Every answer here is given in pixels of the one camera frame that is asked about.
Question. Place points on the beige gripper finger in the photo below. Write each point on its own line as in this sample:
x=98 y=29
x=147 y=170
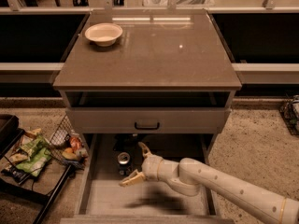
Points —
x=133 y=178
x=145 y=150

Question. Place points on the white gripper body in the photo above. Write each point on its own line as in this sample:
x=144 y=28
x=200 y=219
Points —
x=151 y=166

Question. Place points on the blue pepsi can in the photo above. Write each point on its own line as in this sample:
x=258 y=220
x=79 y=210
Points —
x=125 y=163

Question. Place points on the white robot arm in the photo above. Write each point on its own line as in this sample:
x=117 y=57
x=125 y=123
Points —
x=186 y=176

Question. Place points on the open grey middle drawer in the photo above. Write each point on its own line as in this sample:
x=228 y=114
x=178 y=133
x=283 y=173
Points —
x=101 y=199

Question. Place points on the grey top drawer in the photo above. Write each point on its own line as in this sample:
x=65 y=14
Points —
x=172 y=120

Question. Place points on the red snack packet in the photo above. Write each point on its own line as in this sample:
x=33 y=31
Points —
x=75 y=143

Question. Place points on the yellow fruit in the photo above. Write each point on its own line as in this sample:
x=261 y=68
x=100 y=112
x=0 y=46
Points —
x=69 y=154

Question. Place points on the grey cabinet with countertop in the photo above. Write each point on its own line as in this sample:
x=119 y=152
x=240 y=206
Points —
x=160 y=61

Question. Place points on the green snack bag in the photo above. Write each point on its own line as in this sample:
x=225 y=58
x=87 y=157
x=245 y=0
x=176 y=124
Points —
x=38 y=155

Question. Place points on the white paper bowl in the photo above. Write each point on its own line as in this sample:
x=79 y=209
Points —
x=104 y=34

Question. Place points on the black drawer handle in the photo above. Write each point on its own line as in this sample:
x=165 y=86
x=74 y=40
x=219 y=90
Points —
x=143 y=127

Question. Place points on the black wire basket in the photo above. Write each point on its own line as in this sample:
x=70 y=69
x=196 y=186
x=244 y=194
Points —
x=59 y=141
x=289 y=111

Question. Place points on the black wire basket right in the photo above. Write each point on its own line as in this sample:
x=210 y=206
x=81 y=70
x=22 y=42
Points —
x=289 y=111

